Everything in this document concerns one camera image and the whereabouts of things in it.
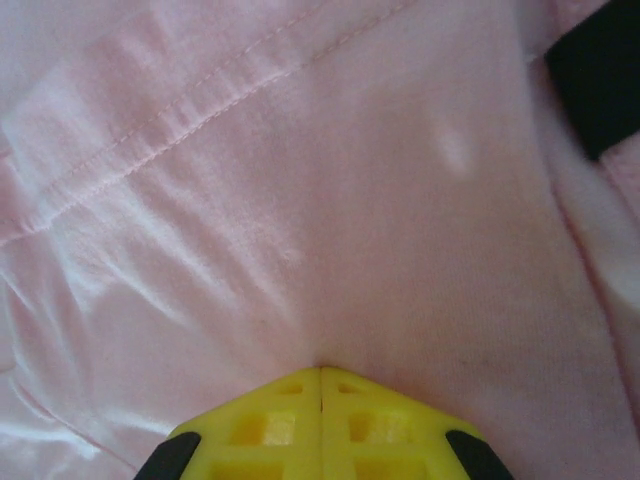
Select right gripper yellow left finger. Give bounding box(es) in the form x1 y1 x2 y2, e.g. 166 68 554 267
137 367 321 480

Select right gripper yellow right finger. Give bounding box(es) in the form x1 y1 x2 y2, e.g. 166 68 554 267
319 367 516 480

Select pink t-shirt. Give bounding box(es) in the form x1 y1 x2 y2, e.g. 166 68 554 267
0 0 640 480

